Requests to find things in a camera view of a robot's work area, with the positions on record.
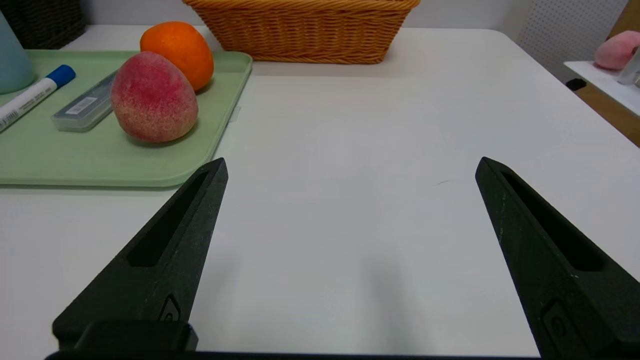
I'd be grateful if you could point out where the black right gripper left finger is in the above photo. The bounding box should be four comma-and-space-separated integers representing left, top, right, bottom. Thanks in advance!
52, 158, 229, 351

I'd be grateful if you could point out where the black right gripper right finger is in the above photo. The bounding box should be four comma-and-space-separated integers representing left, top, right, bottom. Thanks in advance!
475, 157, 640, 360

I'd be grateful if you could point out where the red pink peach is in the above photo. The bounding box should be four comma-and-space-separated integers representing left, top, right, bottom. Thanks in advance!
111, 51, 199, 143

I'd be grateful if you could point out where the clear grey pencil lead case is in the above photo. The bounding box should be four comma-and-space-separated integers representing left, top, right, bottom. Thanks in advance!
51, 70, 118, 133

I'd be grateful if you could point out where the orange fruit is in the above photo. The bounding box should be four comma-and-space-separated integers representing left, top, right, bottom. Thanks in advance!
140, 21, 215, 92

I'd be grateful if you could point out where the light blue plastic cup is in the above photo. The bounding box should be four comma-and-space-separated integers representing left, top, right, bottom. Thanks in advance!
0, 10, 37, 95

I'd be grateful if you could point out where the orange wicker basket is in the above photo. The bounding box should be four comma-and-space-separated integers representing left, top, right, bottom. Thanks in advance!
182, 0, 421, 65

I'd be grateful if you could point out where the dark brown wicker basket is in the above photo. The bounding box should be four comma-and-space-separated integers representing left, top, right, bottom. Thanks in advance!
0, 0, 87, 50

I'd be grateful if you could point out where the light green plastic tray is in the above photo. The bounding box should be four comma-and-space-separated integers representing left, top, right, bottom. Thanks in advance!
0, 50, 253, 188

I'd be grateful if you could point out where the white marker with blue cap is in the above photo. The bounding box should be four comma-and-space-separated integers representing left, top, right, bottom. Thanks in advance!
0, 65, 77, 133

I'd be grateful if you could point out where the white side table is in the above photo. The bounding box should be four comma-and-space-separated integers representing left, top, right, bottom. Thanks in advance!
564, 61, 640, 117

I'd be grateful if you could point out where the clear plastic bottle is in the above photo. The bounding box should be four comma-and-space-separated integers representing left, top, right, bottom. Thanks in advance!
617, 47, 640, 86

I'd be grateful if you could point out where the pink plush toy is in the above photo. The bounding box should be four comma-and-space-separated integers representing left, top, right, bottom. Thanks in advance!
594, 30, 640, 71

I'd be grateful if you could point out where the white perforated panel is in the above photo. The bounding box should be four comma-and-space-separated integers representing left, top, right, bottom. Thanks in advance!
517, 0, 630, 83

